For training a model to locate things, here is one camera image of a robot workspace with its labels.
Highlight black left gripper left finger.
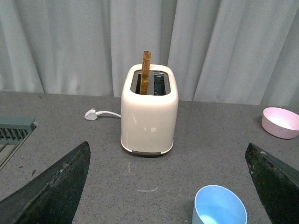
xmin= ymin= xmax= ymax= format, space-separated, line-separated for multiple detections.
xmin=0 ymin=141 xmax=91 ymax=224

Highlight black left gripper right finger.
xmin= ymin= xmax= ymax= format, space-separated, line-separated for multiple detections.
xmin=245 ymin=143 xmax=299 ymax=224

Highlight light blue cup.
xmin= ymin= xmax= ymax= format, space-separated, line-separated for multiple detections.
xmin=192 ymin=185 xmax=248 ymax=224

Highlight pink bowl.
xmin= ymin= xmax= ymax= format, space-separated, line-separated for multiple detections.
xmin=261 ymin=107 xmax=299 ymax=140

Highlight green dish rack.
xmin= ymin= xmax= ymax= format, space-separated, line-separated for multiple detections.
xmin=0 ymin=115 xmax=37 ymax=169

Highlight white two-slot toaster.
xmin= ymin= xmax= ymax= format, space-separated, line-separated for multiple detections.
xmin=121 ymin=64 xmax=178 ymax=155

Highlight grey-white curtain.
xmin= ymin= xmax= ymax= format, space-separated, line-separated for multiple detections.
xmin=0 ymin=0 xmax=299 ymax=106

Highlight toasted bread slice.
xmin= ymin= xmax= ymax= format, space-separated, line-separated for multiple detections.
xmin=140 ymin=51 xmax=151 ymax=95

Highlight white power plug and cable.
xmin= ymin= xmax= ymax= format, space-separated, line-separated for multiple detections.
xmin=84 ymin=108 xmax=122 ymax=121

